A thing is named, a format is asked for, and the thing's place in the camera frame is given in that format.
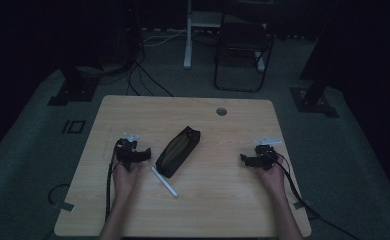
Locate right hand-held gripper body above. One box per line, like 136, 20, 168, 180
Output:
253, 135, 283, 172

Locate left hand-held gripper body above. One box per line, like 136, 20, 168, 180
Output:
114, 131, 141, 172

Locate person's right hand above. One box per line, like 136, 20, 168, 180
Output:
255, 155, 287, 198

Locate person's left hand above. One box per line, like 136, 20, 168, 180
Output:
111, 155, 145, 202

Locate white pen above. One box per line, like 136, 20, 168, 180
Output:
150, 165, 180, 199

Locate black pencil case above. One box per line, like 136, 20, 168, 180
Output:
154, 125, 202, 179

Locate grey tape piece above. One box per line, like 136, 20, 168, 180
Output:
51, 200, 75, 213
292, 199, 313, 211

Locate black stand base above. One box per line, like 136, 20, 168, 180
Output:
289, 79, 340, 119
47, 64, 101, 107

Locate black folding chair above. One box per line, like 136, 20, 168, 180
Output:
213, 3, 276, 94

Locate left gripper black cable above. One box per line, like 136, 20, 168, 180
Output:
104, 139, 121, 222

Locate black floor cables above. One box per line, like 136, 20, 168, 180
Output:
97, 33, 175, 98

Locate white floor cable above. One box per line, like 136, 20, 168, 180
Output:
142, 28, 188, 48

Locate white desk frame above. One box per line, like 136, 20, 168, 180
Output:
183, 0, 267, 73

